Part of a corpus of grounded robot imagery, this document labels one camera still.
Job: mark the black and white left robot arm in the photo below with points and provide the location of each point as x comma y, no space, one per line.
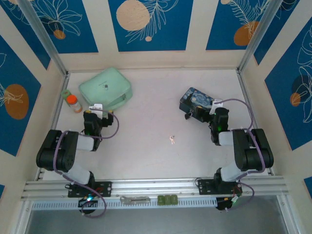
56,151

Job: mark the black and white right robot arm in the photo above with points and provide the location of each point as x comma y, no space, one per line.
253,151

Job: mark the orange capped bottle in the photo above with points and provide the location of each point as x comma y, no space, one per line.
74,103

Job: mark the green capped bottle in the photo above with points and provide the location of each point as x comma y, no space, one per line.
65,93

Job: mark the mint green zip pouch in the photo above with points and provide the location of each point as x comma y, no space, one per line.
104,89

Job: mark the silver metal tool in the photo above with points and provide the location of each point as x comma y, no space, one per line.
135,200

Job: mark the small green block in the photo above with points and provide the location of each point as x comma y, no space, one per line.
174,199
160,199
167,199

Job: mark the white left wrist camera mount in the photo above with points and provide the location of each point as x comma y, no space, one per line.
95,106

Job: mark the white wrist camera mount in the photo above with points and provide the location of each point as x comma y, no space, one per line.
95,106
217,103

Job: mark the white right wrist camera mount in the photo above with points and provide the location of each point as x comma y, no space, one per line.
217,103

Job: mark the aluminium table side rail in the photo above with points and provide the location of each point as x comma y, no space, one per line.
246,97
52,126

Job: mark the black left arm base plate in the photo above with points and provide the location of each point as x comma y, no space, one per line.
102,189

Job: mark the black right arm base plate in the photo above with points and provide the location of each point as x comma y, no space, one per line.
206,186

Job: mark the aluminium mounting rail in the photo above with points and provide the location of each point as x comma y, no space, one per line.
151,186

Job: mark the aluminium frame post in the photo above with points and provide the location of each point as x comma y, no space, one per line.
44,36
258,36

